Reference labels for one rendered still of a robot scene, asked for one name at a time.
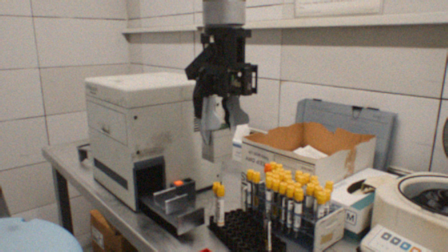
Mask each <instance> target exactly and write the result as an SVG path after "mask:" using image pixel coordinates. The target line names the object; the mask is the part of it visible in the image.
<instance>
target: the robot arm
mask: <svg viewBox="0 0 448 252"><path fill-rule="evenodd" d="M202 15H203V25H204V26H206V27H204V35H213V42H211V43H210V44H209V45H208V46H206V48H205V49H204V50H203V51H202V52H201V53H200V54H199V55H198V56H196V58H195V59H194V60H193V61H192V62H191V63H190V64H188V66H186V68H185V69H184V70H185V74H186V76H187V80H188V81H193V80H194V81H195V88H194V90H193V106H194V111H195V117H196V118H197V125H198V128H199V130H200V133H201V136H202V138H203V141H204V143H205V144H206V145H210V138H211V133H210V131H212V130H218V129H220V127H221V118H220V117H219V116H218V114H216V111H215V107H216V100H215V98H214V97H212V96H213V95H214V94H215V95H217V96H218V97H222V100H221V106H222V108H223V109H224V112H225V115H224V121H225V123H226V124H228V126H229V130H231V131H233V137H234V136H235V133H236V130H237V126H238V125H247V124H248V123H249V115H248V114H247V112H246V111H245V110H243V109H242V108H241V104H240V100H239V98H240V96H244V97H246V96H251V95H252V94H253V93H254V94H257V76H258V65H256V64H251V63H246V62H245V46H246V37H251V30H250V29H247V30H245V28H244V27H242V26H244V25H246V0H203V2H202ZM253 73H255V87H253ZM209 96H211V97H209ZM0 252H83V250H82V249H81V246H80V244H79V243H78V241H77V240H76V239H75V238H74V236H73V235H72V234H70V233H69V232H68V231H66V230H65V229H64V228H62V227H60V226H59V225H56V224H54V223H52V222H49V221H44V220H40V219H36V218H35V219H34V220H32V221H30V222H26V221H25V219H24V218H22V217H11V215H10V213H9V209H8V206H7V203H6V200H5V196H4V194H3V190H2V188H1V186H0Z"/></svg>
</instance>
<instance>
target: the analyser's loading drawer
mask: <svg viewBox="0 0 448 252"><path fill-rule="evenodd" d="M137 199H138V200H139V201H140V202H143V203H144V204H146V206H148V207H149V208H150V209H152V210H153V211H154V212H156V213H157V214H158V215H160V216H162V217H163V218H164V219H165V220H166V221H168V222H169V223H171V224H172V225H174V226H175V227H176V228H177V234H178V235H180V234H182V233H184V232H186V231H190V230H192V229H194V228H196V227H200V225H203V224H205V208H204V207H200V208H197V209H193V208H191V207H189V206H188V204H187V194H184V195H181V196H177V195H176V188H175V187H174V188H170V189H167V190H162V189H160V188H159V187H158V186H156V185H154V186H150V187H147V188H146V189H142V190H139V191H137Z"/></svg>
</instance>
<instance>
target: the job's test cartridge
mask: <svg viewBox="0 0 448 252"><path fill-rule="evenodd" d="M210 133H211V138H210V145H206V144H205V143H204V141H203V138H202V159H204V160H206V161H210V162H212V163H218V162H222V161H227V160H230V159H232V158H233V131H231V130H229V128H228V129H221V130H217V131H210Z"/></svg>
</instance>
